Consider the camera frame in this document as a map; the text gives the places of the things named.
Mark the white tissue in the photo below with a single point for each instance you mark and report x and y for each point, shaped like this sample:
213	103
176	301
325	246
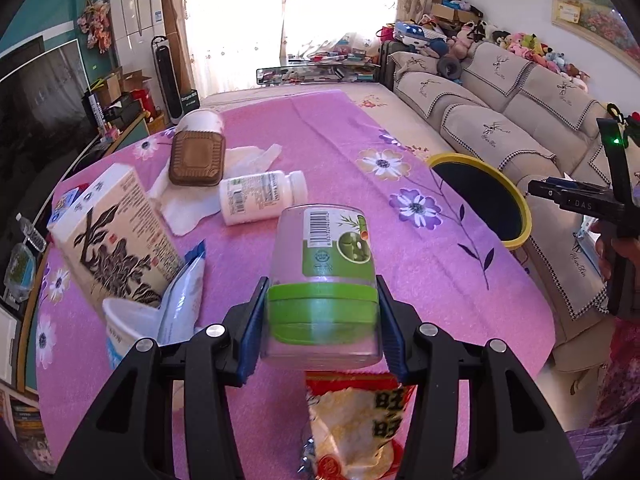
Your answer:
185	215

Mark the black tower fan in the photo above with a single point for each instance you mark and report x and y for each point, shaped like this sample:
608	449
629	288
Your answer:
167	80

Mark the blue and white snack packet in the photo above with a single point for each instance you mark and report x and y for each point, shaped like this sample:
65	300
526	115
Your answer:
182	295

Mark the white plastic cup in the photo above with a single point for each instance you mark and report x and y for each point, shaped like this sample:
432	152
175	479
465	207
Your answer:
125	320

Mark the patterned cardboard box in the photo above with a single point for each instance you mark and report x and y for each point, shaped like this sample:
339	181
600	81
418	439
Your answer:
115	230

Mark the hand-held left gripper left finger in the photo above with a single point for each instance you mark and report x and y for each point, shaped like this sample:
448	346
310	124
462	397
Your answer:
252	332

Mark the framed wall picture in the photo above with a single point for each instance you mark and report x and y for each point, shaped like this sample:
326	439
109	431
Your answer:
595	5

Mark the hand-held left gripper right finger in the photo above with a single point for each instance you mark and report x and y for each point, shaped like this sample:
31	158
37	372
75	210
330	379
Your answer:
392	332

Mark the brown takeout container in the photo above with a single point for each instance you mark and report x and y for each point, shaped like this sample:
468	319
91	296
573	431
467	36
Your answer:
197	157

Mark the person's right hand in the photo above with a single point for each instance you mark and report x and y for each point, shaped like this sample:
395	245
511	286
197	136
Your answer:
602	255

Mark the pile of plush toys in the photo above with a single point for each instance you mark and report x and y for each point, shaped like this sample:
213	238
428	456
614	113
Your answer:
525	45

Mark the white refrigerator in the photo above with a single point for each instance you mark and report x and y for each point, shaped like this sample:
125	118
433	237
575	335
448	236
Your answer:
135	10

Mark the artificial flower decoration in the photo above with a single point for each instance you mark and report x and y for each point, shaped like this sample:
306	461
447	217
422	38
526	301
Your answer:
95	25

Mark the pink floral blanket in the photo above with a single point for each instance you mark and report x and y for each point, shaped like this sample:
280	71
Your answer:
325	135

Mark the yellow-rimmed trash bin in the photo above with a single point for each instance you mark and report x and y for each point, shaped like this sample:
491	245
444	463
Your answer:
480	195

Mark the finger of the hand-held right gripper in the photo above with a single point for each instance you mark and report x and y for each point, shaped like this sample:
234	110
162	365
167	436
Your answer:
565	195

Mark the black television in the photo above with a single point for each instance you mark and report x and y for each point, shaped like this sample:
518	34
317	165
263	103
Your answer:
40	110

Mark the cluttered glass table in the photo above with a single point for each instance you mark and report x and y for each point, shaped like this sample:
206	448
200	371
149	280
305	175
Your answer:
320	72

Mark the clear jar with green lid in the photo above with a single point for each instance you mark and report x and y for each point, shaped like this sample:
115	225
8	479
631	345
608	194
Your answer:
320	260

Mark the clear water bottle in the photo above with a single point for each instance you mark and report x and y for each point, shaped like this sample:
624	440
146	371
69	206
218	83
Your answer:
31	232

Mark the person's floral clothing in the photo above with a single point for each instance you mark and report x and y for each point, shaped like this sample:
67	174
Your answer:
620	385

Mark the red snack packet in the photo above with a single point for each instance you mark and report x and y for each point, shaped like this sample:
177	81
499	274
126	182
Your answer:
345	425

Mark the open cardboard boxes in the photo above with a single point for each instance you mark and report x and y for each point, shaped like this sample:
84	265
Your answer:
117	87

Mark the white pill bottle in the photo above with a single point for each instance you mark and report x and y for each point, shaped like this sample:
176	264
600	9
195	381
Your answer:
255	196

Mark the green box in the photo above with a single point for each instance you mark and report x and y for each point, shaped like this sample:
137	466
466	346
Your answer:
189	100

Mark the beige sofa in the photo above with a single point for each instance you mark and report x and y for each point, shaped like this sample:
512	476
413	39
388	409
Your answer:
500	130

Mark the grey neck pillow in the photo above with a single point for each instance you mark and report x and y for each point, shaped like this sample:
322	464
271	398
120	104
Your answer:
450	67

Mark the small red and blue box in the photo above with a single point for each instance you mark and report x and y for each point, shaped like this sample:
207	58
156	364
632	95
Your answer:
67	202

